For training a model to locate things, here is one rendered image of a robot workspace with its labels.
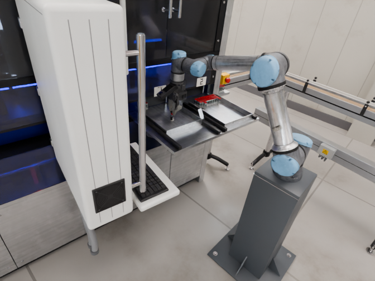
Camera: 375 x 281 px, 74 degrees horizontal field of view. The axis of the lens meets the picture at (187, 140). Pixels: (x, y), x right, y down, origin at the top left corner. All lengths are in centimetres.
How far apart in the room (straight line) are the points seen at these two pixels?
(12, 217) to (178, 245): 105
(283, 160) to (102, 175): 75
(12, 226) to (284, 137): 145
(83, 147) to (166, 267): 125
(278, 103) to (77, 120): 77
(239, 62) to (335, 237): 166
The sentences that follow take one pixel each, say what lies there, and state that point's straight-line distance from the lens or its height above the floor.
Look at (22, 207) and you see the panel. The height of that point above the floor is 53.
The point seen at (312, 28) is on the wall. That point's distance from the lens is 403.
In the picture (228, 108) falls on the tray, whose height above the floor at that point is 88.
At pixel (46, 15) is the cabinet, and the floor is 153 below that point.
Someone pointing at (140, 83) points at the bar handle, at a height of 134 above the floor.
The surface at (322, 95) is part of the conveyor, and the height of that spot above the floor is 92.
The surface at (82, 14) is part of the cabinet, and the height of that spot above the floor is 153.
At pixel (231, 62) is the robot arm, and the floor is 128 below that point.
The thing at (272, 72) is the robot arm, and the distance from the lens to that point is 105.
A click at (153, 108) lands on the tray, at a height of 88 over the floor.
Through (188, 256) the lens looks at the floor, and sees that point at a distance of 191.
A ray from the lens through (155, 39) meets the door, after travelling 145.
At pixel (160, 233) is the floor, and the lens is 199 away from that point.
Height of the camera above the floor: 163
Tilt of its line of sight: 34 degrees down
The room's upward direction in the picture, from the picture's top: 6 degrees clockwise
